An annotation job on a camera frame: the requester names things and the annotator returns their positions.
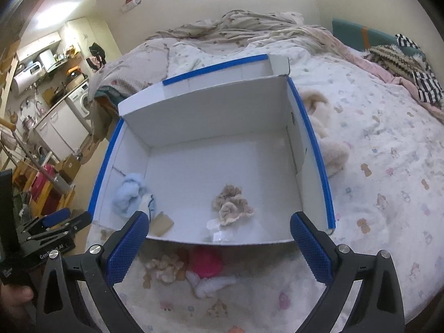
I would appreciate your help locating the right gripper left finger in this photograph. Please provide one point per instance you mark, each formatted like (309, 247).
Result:
(61, 306)

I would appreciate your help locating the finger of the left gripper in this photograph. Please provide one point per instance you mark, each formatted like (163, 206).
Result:
(42, 223)
(73, 225)

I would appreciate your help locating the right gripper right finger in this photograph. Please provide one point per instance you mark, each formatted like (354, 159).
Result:
(378, 306)

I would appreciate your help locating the pink soft toy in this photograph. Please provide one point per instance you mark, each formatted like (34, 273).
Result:
(206, 262)

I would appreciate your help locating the person's left hand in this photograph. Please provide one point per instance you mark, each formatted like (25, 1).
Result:
(14, 317)

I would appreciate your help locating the light blue fluffy plush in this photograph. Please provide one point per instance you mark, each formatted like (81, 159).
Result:
(133, 195)

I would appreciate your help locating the small cardboard box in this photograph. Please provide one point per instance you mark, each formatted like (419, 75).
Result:
(68, 168)

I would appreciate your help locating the tan cardboard piece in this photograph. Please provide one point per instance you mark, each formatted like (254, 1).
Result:
(159, 225)

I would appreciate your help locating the white kitchen cabinet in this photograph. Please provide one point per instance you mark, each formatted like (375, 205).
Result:
(61, 131)

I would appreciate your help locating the white patterned bed quilt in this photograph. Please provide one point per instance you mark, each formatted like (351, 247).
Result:
(389, 195)

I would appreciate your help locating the white washing machine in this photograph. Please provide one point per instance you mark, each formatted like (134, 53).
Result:
(78, 102)

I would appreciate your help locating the white fluffy cloth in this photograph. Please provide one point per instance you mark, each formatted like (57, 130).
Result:
(208, 287)

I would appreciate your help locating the clear plastic wrapper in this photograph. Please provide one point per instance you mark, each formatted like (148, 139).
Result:
(219, 233)

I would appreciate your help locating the white water heater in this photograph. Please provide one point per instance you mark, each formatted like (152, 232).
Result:
(26, 78)

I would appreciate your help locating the blue white cardboard box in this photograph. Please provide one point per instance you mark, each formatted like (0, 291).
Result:
(240, 122)

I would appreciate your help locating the beige plush toy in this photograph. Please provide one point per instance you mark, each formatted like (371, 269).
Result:
(335, 154)

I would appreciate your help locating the dark hanging clothes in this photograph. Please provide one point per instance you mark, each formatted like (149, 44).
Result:
(97, 58)

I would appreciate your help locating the beige crumpled blanket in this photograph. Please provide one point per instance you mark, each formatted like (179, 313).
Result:
(157, 58)

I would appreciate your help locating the striped knit cloth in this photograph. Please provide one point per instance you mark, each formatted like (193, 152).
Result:
(406, 59)

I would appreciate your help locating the teal headboard cushion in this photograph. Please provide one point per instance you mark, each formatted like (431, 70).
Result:
(362, 38)

